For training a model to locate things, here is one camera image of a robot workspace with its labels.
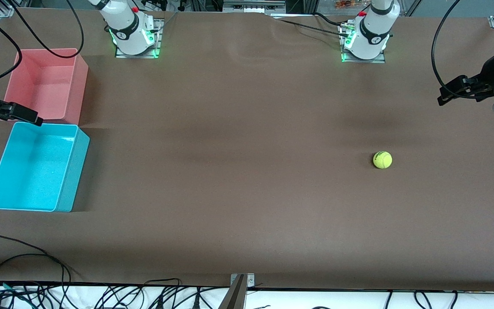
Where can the yellow tennis ball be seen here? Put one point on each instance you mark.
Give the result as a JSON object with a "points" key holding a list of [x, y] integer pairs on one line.
{"points": [[382, 159]]}

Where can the silver bracket plate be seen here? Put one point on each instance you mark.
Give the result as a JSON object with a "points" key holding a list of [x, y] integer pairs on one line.
{"points": [[250, 280]]}

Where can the brown table cover sheet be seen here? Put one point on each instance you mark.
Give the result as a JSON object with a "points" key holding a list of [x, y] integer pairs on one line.
{"points": [[247, 193]]}

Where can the pink plastic bin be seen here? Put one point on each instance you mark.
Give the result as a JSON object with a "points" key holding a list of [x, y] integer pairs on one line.
{"points": [[41, 86]]}

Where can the grey metal bar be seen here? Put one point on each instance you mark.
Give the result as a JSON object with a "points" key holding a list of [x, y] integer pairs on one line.
{"points": [[235, 298]]}

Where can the grey metal device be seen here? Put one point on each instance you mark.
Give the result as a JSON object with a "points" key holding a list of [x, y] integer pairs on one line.
{"points": [[253, 5]]}

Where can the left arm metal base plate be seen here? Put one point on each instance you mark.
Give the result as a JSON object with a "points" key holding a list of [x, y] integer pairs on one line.
{"points": [[382, 60]]}

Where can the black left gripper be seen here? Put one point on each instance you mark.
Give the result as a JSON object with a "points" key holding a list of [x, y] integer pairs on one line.
{"points": [[488, 80]]}

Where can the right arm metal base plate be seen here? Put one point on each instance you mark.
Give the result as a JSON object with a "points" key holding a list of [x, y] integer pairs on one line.
{"points": [[157, 40]]}

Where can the orange small item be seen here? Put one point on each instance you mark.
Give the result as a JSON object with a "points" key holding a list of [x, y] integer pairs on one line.
{"points": [[345, 4]]}

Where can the blue plastic bin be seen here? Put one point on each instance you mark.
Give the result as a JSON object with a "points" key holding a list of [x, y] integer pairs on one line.
{"points": [[32, 171]]}

